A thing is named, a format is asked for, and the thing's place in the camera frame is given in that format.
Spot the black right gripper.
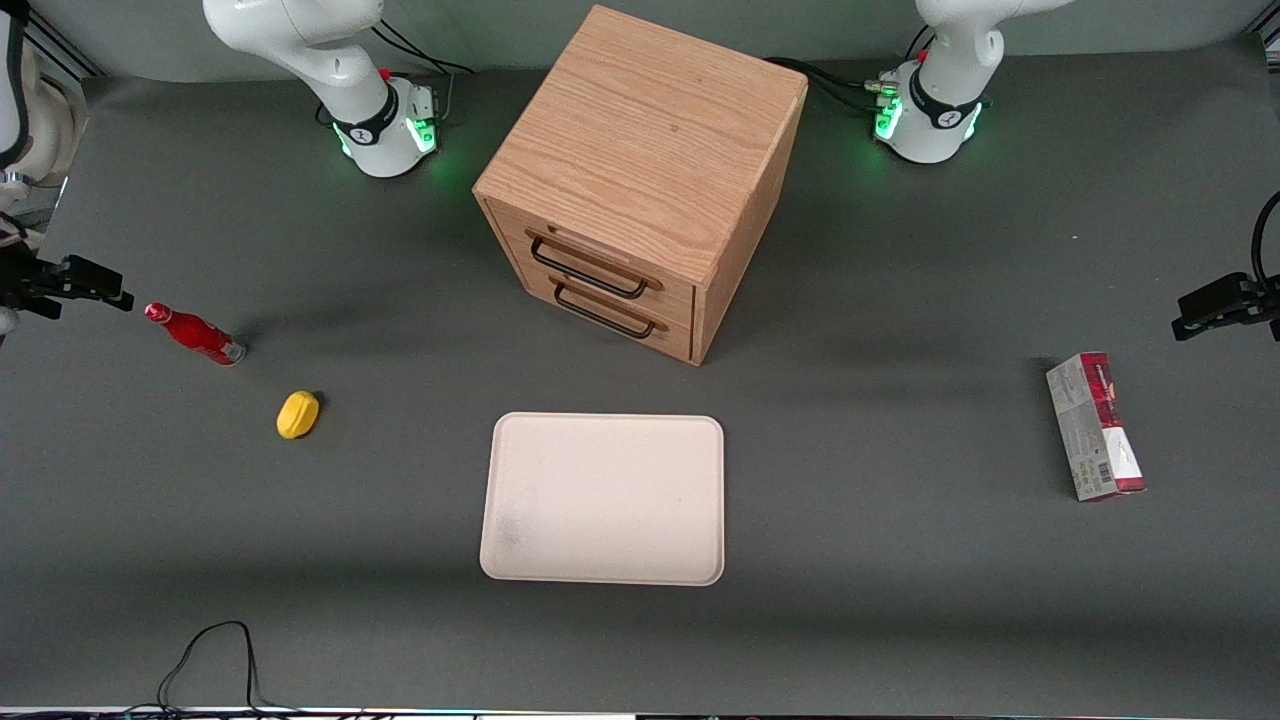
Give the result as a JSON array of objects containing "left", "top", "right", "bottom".
[{"left": 0, "top": 246, "right": 136, "bottom": 321}]

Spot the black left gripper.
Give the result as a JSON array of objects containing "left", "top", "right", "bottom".
[{"left": 1172, "top": 272, "right": 1280, "bottom": 343}]

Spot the red coke bottle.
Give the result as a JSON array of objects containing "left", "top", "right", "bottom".
[{"left": 144, "top": 302, "right": 247, "bottom": 367}]

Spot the beige rectangular tray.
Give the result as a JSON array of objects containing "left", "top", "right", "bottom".
[{"left": 479, "top": 412, "right": 725, "bottom": 587}]

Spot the grey and red carton box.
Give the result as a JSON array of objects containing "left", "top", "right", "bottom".
[{"left": 1045, "top": 351, "right": 1147, "bottom": 503}]

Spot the yellow lemon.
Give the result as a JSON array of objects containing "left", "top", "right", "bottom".
[{"left": 276, "top": 390, "right": 322, "bottom": 441}]

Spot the wooden drawer front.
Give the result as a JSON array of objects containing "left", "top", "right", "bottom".
[
  {"left": 488, "top": 203, "right": 699, "bottom": 323},
  {"left": 518, "top": 268, "right": 697, "bottom": 363}
]

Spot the wooden drawer cabinet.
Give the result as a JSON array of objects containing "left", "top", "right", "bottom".
[{"left": 472, "top": 4, "right": 809, "bottom": 367}]

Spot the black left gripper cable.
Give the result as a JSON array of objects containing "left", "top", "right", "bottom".
[{"left": 1249, "top": 190, "right": 1280, "bottom": 293}]

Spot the black right arm base cable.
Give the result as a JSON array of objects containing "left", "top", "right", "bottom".
[{"left": 370, "top": 20, "right": 477, "bottom": 127}]

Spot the black arm base cable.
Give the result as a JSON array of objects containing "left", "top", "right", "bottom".
[
  {"left": 370, "top": 20, "right": 477, "bottom": 127},
  {"left": 764, "top": 56, "right": 901, "bottom": 114}
]

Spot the thin black looped cable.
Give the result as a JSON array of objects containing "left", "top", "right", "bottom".
[{"left": 155, "top": 620, "right": 301, "bottom": 717}]

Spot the black left arm base cable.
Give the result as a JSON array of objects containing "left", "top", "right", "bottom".
[{"left": 764, "top": 56, "right": 901, "bottom": 114}]

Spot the black metal drawer handle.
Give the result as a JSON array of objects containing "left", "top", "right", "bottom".
[
  {"left": 529, "top": 236, "right": 652, "bottom": 301},
  {"left": 553, "top": 283, "right": 659, "bottom": 341}
]

